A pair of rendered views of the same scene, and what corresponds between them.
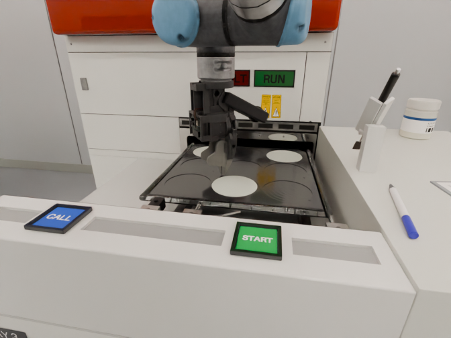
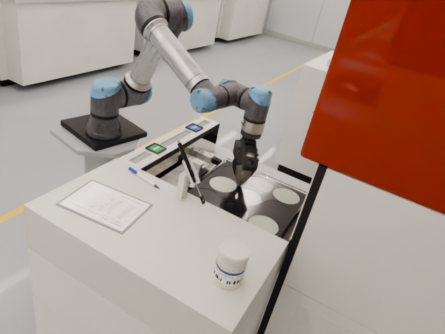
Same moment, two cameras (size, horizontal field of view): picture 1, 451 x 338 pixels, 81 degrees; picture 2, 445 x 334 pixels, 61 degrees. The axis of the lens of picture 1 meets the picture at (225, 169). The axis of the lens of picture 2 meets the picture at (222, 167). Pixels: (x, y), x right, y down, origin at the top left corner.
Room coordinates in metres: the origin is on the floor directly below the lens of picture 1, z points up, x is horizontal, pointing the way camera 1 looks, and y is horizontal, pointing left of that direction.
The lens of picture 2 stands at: (0.75, -1.14, 1.63)
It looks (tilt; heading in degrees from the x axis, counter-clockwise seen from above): 30 degrees down; 103
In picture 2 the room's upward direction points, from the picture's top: 12 degrees clockwise
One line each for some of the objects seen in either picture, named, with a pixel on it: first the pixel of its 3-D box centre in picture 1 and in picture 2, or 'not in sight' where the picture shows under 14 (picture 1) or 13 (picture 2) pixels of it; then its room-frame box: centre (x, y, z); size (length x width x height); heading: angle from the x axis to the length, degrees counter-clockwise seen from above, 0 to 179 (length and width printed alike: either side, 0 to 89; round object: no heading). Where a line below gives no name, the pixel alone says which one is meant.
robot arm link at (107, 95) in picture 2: not in sight; (106, 95); (-0.08, 0.16, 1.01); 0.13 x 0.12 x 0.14; 67
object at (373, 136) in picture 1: (370, 133); (189, 180); (0.47, -0.26, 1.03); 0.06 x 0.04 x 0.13; 170
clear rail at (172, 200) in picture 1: (230, 205); (204, 177); (0.44, -0.01, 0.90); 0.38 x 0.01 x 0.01; 80
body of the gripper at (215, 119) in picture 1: (213, 110); (247, 146); (0.56, 0.03, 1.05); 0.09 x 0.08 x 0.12; 116
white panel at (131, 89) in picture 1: (191, 103); (333, 171); (0.87, 0.11, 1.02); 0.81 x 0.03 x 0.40; 80
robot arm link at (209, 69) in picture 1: (216, 70); (251, 125); (0.56, 0.02, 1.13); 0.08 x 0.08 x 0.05
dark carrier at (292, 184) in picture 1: (241, 168); (247, 197); (0.62, -0.04, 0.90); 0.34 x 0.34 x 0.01; 80
